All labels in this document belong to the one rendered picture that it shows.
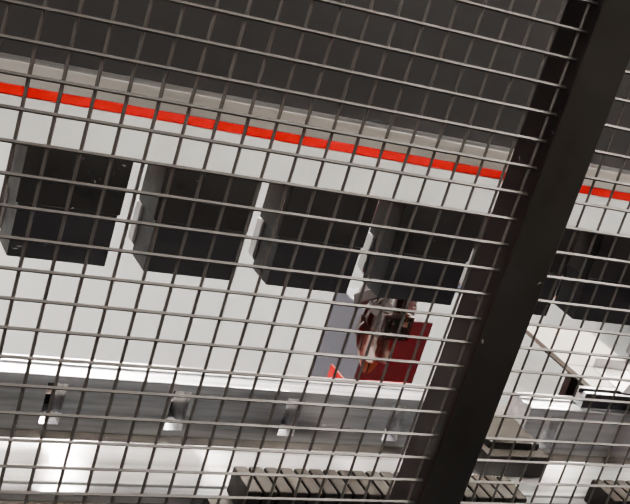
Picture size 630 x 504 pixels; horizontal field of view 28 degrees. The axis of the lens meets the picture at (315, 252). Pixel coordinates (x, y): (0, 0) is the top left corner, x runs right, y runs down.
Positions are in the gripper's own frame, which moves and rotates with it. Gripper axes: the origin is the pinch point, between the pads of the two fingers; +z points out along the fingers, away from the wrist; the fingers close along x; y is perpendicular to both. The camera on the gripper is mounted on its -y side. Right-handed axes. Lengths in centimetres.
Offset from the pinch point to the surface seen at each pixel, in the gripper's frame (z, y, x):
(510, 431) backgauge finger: -15, 60, -9
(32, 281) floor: 65, -220, -7
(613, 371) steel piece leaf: -14.1, 28.0, 38.1
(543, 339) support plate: -15.0, 15.6, 29.1
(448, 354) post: -47, 113, -63
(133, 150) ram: -46, 43, -74
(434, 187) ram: -48, 43, -24
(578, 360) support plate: -14.3, 24.0, 32.2
